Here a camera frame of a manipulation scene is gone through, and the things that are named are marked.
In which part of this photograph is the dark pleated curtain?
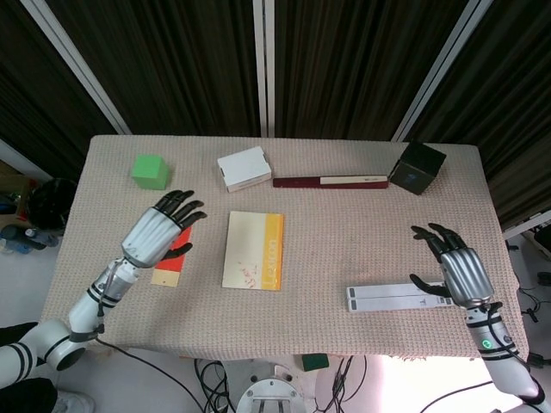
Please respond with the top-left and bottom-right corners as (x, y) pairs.
(0, 0), (551, 229)

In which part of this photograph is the black floor cable bundle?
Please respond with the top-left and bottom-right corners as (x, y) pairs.
(193, 358), (242, 413)
(313, 355), (369, 413)

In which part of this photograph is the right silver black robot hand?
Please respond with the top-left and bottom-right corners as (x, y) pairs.
(409, 222), (494, 309)

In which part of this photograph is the white frame post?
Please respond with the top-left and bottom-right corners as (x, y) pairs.
(21, 0), (132, 135)
(390, 0), (496, 143)
(252, 0), (276, 139)

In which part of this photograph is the white shoe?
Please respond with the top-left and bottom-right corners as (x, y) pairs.
(54, 385), (96, 413)

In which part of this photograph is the round silver robot base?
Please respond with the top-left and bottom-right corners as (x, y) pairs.
(235, 363), (305, 413)

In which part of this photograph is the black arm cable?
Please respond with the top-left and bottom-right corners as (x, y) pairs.
(95, 333), (204, 412)

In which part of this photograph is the beige woven tablecloth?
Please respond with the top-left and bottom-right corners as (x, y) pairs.
(40, 134), (529, 361)

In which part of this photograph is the blue grey tool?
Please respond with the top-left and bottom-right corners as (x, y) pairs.
(0, 223), (60, 256)

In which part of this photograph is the long dark red box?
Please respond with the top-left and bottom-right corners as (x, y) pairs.
(272, 173), (390, 189)

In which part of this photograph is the red yellow card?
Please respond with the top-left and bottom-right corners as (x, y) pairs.
(150, 225), (194, 287)

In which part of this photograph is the green cube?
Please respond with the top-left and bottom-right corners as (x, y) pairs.
(130, 154), (170, 191)

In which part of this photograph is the small dark green block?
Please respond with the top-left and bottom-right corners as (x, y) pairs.
(300, 353), (331, 373)

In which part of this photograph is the white yellow notebook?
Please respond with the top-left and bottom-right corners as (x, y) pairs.
(221, 210), (286, 293)

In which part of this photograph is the white cardboard box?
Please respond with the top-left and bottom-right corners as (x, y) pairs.
(216, 145), (274, 194)

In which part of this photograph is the black cube box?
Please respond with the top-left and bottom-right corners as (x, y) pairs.
(388, 141), (447, 197)

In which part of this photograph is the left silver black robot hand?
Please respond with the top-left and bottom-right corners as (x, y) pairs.
(119, 189), (208, 270)

